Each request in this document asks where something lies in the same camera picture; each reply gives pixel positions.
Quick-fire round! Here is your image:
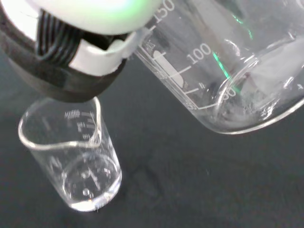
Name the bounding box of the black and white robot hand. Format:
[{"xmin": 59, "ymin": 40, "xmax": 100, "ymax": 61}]
[{"xmin": 0, "ymin": 0, "xmax": 167, "ymax": 103}]

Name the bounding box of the clear glass beaker holding liquid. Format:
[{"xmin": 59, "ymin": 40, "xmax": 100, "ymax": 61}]
[{"xmin": 18, "ymin": 96, "xmax": 123, "ymax": 213}]

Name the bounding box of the black bench cloth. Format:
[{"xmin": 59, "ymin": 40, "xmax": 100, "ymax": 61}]
[{"xmin": 0, "ymin": 40, "xmax": 304, "ymax": 228}]

